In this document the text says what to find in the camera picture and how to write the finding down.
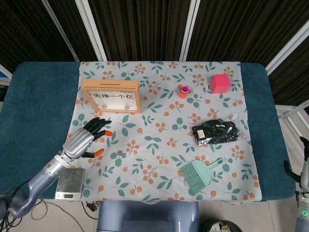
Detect teal table cover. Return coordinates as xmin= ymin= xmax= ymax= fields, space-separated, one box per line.
xmin=0 ymin=61 xmax=296 ymax=202

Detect green bristle hand brush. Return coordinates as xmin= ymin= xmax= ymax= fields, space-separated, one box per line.
xmin=179 ymin=161 xmax=207 ymax=194

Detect wooden coin bank frame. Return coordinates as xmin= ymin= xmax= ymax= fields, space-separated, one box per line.
xmin=82 ymin=79 xmax=142 ymax=114

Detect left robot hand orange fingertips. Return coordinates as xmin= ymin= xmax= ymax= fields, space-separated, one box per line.
xmin=62 ymin=117 xmax=113 ymax=160

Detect floral print tablecloth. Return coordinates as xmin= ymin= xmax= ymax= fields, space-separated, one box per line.
xmin=53 ymin=60 xmax=263 ymax=203

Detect green dustpan brush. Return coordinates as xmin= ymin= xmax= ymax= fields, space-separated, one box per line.
xmin=179 ymin=157 xmax=225 ymax=196

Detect white partition post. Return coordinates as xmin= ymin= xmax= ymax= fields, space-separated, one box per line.
xmin=74 ymin=0 xmax=107 ymax=61
xmin=41 ymin=0 xmax=80 ymax=61
xmin=265 ymin=20 xmax=309 ymax=75
xmin=179 ymin=0 xmax=201 ymax=61

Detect pink foam cube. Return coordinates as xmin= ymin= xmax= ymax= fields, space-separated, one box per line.
xmin=210 ymin=73 xmax=230 ymax=94

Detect black gloves in plastic bag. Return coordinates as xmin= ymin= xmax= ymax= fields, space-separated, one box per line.
xmin=189 ymin=114 xmax=247 ymax=147

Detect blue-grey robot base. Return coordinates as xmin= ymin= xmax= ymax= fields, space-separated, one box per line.
xmin=96 ymin=200 xmax=200 ymax=232

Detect black power plug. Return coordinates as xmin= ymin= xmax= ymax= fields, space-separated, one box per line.
xmin=85 ymin=202 xmax=100 ymax=213

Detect black waste bin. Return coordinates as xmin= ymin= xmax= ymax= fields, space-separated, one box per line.
xmin=200 ymin=218 xmax=243 ymax=232

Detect dark slatted partition panel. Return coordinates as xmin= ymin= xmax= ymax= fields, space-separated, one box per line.
xmin=48 ymin=0 xmax=100 ymax=61
xmin=186 ymin=0 xmax=309 ymax=66
xmin=87 ymin=0 xmax=193 ymax=61
xmin=0 ymin=0 xmax=75 ymax=73
xmin=267 ymin=38 xmax=309 ymax=107

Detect silver digital scale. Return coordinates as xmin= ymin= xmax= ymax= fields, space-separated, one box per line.
xmin=55 ymin=168 xmax=85 ymax=200

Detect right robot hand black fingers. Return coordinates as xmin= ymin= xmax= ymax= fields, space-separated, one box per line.
xmin=283 ymin=136 xmax=309 ymax=193

